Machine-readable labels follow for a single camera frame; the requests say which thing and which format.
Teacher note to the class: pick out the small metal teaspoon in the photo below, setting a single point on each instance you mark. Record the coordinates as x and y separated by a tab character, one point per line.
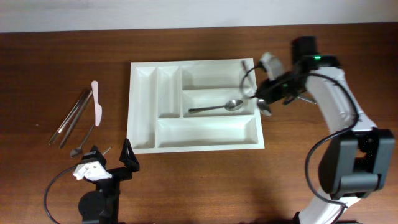
78	150

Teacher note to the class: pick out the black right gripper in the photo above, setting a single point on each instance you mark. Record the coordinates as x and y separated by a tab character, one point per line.
272	93

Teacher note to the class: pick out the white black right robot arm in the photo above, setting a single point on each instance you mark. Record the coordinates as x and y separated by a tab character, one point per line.
351	162

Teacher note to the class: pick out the metal tongs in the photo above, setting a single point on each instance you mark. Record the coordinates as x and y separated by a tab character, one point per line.
72	119

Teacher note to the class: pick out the white cutlery tray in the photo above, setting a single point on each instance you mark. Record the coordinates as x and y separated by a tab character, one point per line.
161	93

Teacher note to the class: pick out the pink plastic knife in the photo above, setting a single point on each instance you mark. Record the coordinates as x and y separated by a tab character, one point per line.
98	107

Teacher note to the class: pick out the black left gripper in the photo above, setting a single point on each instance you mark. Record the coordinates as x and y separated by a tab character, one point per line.
130	162

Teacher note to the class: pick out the metal spoon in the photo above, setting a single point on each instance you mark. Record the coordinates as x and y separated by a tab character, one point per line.
263	107
231	105

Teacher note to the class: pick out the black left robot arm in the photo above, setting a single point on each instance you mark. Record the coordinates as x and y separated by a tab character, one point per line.
102	204

